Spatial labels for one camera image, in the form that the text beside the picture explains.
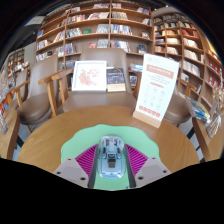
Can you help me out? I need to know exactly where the transparent computer mouse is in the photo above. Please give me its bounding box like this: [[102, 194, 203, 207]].
[[96, 135, 126, 180]]

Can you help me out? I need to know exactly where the wide wooden bookshelf unit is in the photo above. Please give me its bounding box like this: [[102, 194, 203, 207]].
[[34, 2, 153, 73]]

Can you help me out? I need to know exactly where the glass vase with dried flowers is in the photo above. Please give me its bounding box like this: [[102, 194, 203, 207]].
[[204, 84, 224, 139]]

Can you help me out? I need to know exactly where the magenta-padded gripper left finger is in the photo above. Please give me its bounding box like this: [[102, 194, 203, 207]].
[[53, 143, 100, 189]]

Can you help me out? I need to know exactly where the curved wooden bookshelf unit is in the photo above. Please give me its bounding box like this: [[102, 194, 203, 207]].
[[151, 11, 223, 101]]

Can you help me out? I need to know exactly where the distant wooden bookshelf unit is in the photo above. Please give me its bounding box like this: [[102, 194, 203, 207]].
[[6, 48, 26, 79]]

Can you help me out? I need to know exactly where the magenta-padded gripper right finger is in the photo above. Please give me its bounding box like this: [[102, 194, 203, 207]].
[[123, 143, 172, 188]]

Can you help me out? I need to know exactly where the dark covered book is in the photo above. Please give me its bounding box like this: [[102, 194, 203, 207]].
[[106, 67, 127, 93]]

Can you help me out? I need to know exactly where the white framed floral picture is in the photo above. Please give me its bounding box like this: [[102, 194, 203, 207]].
[[71, 60, 108, 93]]

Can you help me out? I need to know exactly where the white red-printed sign stand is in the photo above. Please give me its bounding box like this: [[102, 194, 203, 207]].
[[132, 53, 181, 129]]

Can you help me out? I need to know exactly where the green smiley mouse pad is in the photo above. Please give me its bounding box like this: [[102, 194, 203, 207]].
[[60, 123, 162, 192]]

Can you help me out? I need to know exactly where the stack of colourful magazines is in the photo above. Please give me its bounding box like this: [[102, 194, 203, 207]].
[[184, 94, 211, 123]]

